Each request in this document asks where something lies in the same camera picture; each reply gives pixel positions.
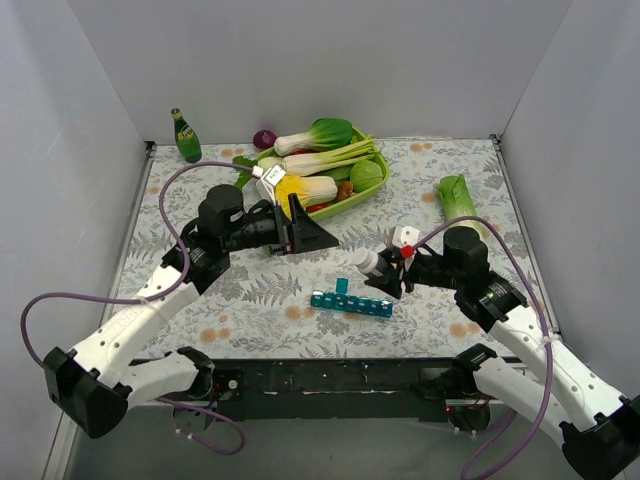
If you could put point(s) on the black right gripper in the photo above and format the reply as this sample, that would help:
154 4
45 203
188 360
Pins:
403 272

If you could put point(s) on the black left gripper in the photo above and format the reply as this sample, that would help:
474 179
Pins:
284 231

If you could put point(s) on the white pill bottle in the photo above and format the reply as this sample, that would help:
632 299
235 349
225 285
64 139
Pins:
365 260

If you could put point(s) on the teal weekly pill organizer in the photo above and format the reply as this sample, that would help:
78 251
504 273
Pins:
340 300

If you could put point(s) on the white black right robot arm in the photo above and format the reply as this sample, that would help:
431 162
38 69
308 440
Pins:
595 425

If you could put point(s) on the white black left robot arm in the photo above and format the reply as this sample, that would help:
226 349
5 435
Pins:
96 382

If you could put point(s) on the lime green plastic basket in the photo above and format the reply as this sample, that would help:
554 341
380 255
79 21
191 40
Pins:
342 174

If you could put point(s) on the red pepper toy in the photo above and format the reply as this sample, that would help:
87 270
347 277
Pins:
317 207

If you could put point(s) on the yellow bok choy toy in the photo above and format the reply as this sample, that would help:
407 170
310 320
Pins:
310 191

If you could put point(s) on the brown mushroom toy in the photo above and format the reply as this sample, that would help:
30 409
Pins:
345 191

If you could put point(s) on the floral table mat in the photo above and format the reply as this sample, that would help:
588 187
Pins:
260 308

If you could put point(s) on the celery stalk toy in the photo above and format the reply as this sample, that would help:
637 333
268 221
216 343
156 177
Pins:
308 162

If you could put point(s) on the round green cabbage toy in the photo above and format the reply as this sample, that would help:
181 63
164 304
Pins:
365 174

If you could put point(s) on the green bok choy toy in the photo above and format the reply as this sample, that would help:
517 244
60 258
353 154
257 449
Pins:
324 134

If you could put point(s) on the purple onion toy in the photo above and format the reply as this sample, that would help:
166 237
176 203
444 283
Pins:
264 139

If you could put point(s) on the napa cabbage toy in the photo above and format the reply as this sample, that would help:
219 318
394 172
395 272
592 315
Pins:
454 197

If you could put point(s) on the green glass bottle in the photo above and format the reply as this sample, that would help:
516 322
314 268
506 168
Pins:
186 139

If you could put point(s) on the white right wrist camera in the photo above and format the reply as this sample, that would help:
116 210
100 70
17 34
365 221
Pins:
403 239

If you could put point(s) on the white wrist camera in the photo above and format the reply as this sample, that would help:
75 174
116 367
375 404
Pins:
267 180
403 239

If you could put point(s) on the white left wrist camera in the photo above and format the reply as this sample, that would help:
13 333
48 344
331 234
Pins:
267 180

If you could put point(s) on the black front mounting rail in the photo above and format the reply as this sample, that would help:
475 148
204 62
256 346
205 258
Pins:
426 390

